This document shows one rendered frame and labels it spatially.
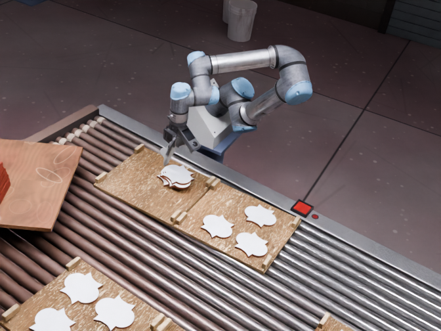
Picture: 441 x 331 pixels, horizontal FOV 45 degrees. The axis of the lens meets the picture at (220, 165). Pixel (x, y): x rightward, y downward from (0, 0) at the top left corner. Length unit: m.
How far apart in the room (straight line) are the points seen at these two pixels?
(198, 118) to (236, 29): 3.25
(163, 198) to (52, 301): 0.65
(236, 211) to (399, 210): 1.98
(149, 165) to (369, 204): 1.99
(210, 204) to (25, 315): 0.85
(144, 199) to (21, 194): 0.49
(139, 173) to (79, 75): 2.74
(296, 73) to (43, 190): 1.10
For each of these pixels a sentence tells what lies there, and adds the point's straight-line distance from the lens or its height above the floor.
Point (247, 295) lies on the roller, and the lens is 1.99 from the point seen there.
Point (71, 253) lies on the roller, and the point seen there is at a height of 0.91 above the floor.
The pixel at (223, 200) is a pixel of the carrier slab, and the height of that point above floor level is 0.94.
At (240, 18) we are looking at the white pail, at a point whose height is 0.26.
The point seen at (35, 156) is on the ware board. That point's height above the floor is 1.04.
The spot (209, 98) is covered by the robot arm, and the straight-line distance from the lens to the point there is 2.13.
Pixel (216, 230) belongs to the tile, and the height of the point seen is 0.95.
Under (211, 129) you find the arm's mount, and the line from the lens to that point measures 2.64.
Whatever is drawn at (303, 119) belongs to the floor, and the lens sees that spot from 4.71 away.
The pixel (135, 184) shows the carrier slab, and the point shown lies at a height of 0.94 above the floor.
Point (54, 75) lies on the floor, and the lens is 5.07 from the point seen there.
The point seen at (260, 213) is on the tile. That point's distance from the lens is 2.25.
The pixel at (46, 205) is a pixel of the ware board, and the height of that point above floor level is 1.04.
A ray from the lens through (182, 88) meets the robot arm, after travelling 2.09.
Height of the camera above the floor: 2.46
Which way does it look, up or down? 38 degrees down
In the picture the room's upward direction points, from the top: 7 degrees clockwise
